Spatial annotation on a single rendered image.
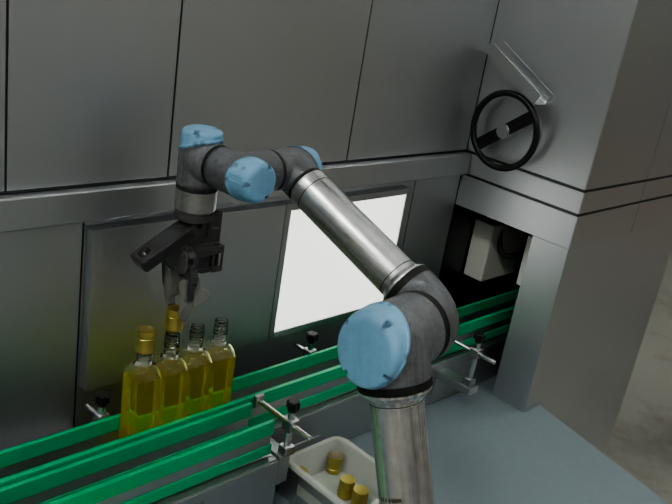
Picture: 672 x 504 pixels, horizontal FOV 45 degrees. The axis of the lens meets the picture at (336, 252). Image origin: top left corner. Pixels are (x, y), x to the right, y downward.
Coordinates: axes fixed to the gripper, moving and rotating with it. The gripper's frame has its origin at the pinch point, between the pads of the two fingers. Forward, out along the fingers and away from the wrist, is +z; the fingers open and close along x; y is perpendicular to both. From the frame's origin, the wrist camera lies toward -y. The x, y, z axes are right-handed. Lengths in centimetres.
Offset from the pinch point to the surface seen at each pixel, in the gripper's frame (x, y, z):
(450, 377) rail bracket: -9, 83, 32
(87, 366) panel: 11.8, -10.9, 15.0
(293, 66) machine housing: 15, 35, -43
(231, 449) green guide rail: -13.7, 6.5, 24.9
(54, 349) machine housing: 14.7, -16.4, 11.3
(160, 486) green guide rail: -13.6, -9.0, 27.4
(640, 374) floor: 30, 323, 118
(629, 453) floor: -5, 244, 118
